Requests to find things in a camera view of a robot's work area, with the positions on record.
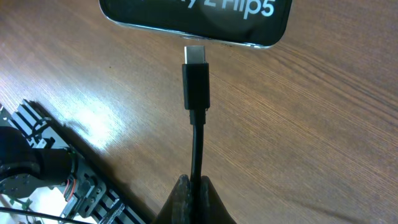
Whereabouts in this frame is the black Samsung Galaxy smartphone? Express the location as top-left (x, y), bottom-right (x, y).
top-left (99, 0), bottom-right (292, 49)

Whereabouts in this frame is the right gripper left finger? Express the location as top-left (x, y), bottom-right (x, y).
top-left (152, 174), bottom-right (192, 224)

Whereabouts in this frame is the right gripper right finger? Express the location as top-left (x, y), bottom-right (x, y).
top-left (200, 176), bottom-right (236, 224)

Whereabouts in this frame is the black USB charging cable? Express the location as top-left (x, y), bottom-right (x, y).
top-left (181, 45), bottom-right (211, 224)

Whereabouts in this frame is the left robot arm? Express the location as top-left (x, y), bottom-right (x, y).
top-left (1, 100), bottom-right (152, 223)

